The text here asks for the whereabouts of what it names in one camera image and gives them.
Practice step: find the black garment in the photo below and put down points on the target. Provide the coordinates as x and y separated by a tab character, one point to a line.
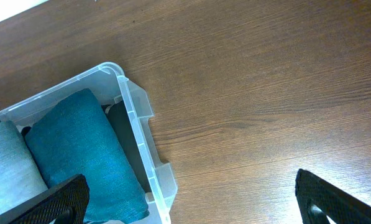
120	122

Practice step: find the light grey jeans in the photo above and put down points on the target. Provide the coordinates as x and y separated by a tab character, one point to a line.
20	179

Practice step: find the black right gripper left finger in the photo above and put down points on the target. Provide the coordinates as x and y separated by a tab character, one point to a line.
63	203

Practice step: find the blue denim jeans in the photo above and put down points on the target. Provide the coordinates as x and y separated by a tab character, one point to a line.
75	137

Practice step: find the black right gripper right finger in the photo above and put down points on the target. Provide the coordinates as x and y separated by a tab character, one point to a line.
321	202

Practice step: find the clear plastic storage container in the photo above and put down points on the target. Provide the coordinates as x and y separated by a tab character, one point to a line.
109	84

